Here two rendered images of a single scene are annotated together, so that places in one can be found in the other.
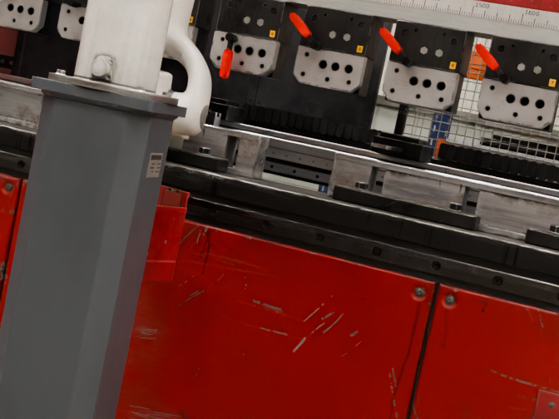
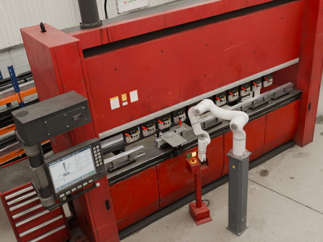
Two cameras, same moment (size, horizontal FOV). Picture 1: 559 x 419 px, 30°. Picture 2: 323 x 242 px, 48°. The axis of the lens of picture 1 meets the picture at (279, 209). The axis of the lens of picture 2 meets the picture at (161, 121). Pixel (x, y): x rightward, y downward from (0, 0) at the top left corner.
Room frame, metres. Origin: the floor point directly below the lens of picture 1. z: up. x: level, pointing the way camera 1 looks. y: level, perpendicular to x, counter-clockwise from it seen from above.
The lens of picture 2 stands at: (0.28, 3.01, 3.04)
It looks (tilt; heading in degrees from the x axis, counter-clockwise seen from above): 29 degrees down; 308
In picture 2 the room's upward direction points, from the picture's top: 5 degrees counter-clockwise
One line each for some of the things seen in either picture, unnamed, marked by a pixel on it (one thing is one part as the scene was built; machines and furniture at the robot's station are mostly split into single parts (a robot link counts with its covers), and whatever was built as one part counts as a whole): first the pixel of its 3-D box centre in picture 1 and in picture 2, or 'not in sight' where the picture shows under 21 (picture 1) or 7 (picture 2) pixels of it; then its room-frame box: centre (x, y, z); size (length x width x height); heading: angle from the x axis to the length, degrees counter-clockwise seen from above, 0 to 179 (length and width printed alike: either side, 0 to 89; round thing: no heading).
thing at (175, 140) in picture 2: not in sight; (173, 139); (2.25, 0.35, 1.00); 0.26 x 0.18 x 0.01; 160
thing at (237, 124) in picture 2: not in sight; (238, 127); (1.52, 0.30, 1.30); 0.19 x 0.12 x 0.24; 91
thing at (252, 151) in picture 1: (183, 140); (170, 137); (2.37, 0.25, 0.92); 0.39 x 0.06 x 0.10; 70
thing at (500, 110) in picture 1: (523, 84); (218, 97); (2.12, -0.43, 1.18); 0.15 x 0.09 x 0.17; 70
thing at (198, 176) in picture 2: not in sight; (198, 188); (1.99, 0.30, 0.39); 0.05 x 0.05 x 0.54; 55
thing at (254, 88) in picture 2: not in sight; (254, 83); (1.91, -0.99, 1.18); 0.15 x 0.09 x 0.17; 70
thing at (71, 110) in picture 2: not in sight; (61, 153); (2.39, 1.63, 1.53); 0.51 x 0.25 x 0.85; 75
